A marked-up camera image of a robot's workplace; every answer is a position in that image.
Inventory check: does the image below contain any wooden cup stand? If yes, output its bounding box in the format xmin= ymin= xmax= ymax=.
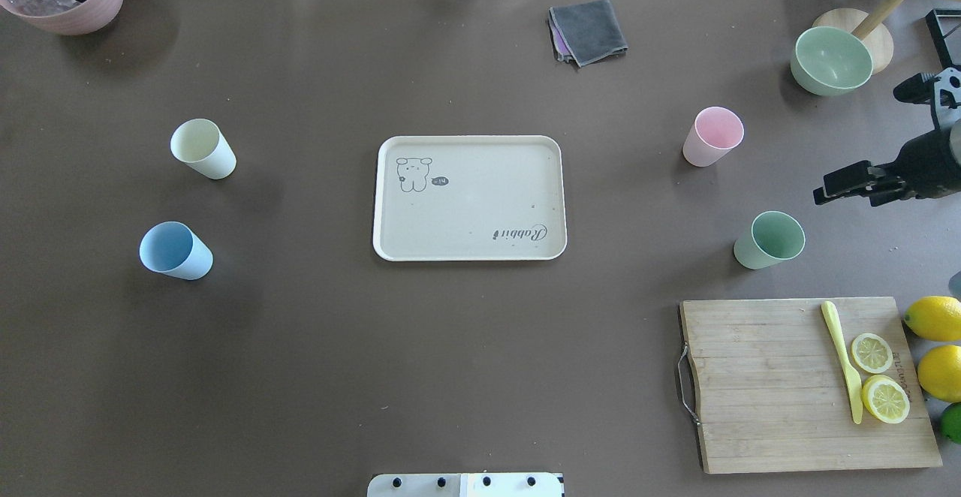
xmin=813 ymin=0 xmax=959 ymax=74

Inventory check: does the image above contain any wooden cutting board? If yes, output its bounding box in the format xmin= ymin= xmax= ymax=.
xmin=679 ymin=297 xmax=941 ymax=475

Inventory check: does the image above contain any green bowl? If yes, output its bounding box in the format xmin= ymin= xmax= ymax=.
xmin=790 ymin=27 xmax=874 ymax=97

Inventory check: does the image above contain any yellow lemon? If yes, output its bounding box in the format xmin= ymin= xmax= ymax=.
xmin=903 ymin=296 xmax=960 ymax=342
xmin=917 ymin=345 xmax=960 ymax=402

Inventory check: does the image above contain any cream plastic cup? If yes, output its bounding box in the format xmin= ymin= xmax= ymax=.
xmin=170 ymin=119 xmax=236 ymax=181

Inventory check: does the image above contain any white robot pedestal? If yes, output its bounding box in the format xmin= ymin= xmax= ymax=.
xmin=366 ymin=471 xmax=565 ymax=496

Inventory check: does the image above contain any green lime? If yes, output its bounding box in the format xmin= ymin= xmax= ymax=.
xmin=939 ymin=402 xmax=961 ymax=444

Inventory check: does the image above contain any blue plastic cup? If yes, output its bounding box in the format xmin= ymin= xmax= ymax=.
xmin=140 ymin=222 xmax=213 ymax=281

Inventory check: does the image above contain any cream rabbit tray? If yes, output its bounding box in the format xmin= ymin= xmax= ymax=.
xmin=372 ymin=135 xmax=568 ymax=262

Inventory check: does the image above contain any lemon slice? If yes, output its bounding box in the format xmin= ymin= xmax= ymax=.
xmin=861 ymin=375 xmax=911 ymax=424
xmin=850 ymin=333 xmax=893 ymax=375

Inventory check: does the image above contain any pink plastic cup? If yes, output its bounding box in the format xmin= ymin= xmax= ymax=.
xmin=682 ymin=106 xmax=745 ymax=167

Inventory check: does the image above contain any yellow plastic knife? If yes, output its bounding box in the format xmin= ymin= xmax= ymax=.
xmin=821 ymin=300 xmax=864 ymax=425

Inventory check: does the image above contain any green plastic cup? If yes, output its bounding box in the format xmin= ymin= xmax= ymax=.
xmin=732 ymin=210 xmax=806 ymax=269

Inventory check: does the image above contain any grey folded cloth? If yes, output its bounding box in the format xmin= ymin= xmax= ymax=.
xmin=548 ymin=0 xmax=628 ymax=67

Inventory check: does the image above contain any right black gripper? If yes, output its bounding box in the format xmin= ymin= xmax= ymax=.
xmin=813 ymin=125 xmax=960 ymax=206

